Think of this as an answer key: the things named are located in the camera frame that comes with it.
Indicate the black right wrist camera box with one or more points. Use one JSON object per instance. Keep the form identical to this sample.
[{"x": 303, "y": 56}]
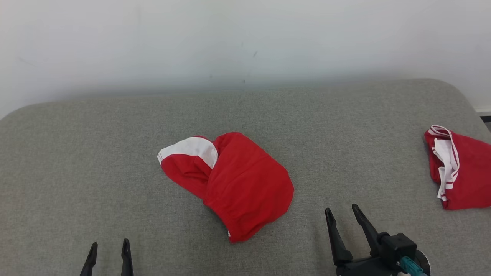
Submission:
[{"x": 397, "y": 247}]

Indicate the grey fabric sofa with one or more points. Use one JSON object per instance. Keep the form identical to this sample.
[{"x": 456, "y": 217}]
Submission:
[{"x": 96, "y": 172}]

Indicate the red garment with white stripes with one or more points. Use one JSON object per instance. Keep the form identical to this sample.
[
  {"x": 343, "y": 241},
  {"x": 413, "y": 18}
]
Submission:
[{"x": 470, "y": 172}]

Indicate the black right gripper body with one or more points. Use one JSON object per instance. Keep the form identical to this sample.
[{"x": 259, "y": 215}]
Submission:
[{"x": 364, "y": 268}]

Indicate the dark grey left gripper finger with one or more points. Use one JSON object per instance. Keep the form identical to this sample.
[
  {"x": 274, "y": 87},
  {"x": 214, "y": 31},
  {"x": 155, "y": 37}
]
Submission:
[
  {"x": 90, "y": 264},
  {"x": 126, "y": 262}
]

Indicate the teal right camera connector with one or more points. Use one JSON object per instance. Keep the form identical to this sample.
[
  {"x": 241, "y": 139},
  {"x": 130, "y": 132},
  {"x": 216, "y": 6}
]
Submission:
[{"x": 410, "y": 267}]

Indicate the red shorts with white waistband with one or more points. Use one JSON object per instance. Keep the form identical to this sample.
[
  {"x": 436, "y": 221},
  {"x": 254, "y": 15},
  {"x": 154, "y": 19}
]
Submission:
[{"x": 245, "y": 184}]

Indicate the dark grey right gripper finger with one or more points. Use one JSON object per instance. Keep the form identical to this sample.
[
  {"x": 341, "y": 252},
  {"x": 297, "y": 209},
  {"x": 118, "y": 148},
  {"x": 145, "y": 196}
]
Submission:
[
  {"x": 369, "y": 232},
  {"x": 339, "y": 245}
]

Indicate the white wall baseboard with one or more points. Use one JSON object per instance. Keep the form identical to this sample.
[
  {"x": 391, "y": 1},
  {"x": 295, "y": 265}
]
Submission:
[{"x": 484, "y": 111}]

